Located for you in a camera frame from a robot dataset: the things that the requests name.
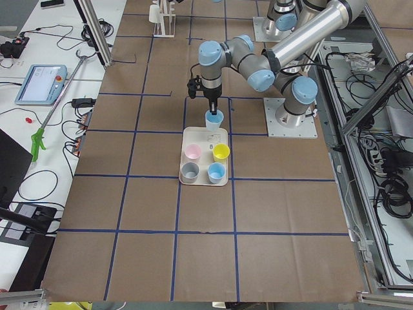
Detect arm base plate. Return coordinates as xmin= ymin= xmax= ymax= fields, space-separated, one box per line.
xmin=263 ymin=98 xmax=317 ymax=139
xmin=253 ymin=17 xmax=290 ymax=42

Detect light blue cup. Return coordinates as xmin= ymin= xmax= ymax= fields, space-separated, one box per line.
xmin=205 ymin=110 xmax=224 ymax=132
xmin=207 ymin=162 xmax=226 ymax=184

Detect cream serving tray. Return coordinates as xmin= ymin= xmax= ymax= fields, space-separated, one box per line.
xmin=179 ymin=127 xmax=228 ymax=187

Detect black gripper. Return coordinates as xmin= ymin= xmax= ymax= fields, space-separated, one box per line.
xmin=203 ymin=86 xmax=222 ymax=115

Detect coiled black cable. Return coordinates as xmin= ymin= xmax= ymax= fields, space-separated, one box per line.
xmin=17 ymin=169 xmax=59 ymax=202

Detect aluminium frame post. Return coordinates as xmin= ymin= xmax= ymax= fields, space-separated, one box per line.
xmin=74 ymin=0 xmax=113 ymax=67

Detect grey cup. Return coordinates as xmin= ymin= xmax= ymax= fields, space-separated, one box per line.
xmin=181 ymin=162 xmax=199 ymax=184

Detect pink cup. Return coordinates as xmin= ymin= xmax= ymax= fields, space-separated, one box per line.
xmin=184 ymin=143 xmax=202 ymax=163

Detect yellow cup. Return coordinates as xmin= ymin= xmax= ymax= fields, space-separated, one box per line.
xmin=212 ymin=143 xmax=230 ymax=163

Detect black monitor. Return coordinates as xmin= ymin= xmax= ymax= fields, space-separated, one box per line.
xmin=0 ymin=130 xmax=32 ymax=209

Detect blue teach pendant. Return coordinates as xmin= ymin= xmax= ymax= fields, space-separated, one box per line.
xmin=15 ymin=65 xmax=67 ymax=106

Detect white ikea cup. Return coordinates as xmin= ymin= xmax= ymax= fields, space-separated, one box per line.
xmin=148 ymin=4 xmax=161 ymax=24

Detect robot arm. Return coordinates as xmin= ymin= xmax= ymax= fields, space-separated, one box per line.
xmin=261 ymin=0 xmax=297 ymax=39
xmin=187 ymin=1 xmax=366 ymax=114

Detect green handled reacher grabber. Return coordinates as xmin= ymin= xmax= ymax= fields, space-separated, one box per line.
xmin=31 ymin=50 xmax=97 ymax=162

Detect black power adapter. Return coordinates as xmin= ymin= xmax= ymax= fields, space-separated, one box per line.
xmin=71 ymin=98 xmax=96 ymax=109

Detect white wire cup rack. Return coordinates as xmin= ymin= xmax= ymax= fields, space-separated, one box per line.
xmin=151 ymin=0 xmax=176 ymax=38

